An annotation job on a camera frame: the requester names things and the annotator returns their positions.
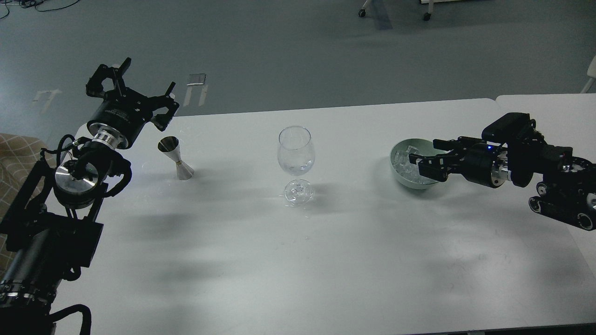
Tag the clear wine glass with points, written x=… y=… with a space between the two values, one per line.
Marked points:
x=296 y=156

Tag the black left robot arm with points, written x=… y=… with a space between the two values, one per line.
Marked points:
x=52 y=224

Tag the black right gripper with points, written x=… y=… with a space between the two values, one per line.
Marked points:
x=483 y=164

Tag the white chair part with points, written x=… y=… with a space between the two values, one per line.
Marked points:
x=591 y=74

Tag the green bowl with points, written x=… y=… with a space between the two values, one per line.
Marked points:
x=425 y=147

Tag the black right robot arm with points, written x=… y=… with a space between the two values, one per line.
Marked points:
x=512 y=149

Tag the steel cocktail jigger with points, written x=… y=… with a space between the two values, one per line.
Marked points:
x=170 y=146

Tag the clear ice cubes pile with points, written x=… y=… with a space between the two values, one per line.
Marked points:
x=406 y=169

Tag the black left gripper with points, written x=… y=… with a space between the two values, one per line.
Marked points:
x=118 y=116

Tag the tan checkered chair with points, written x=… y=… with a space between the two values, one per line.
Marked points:
x=18 y=154

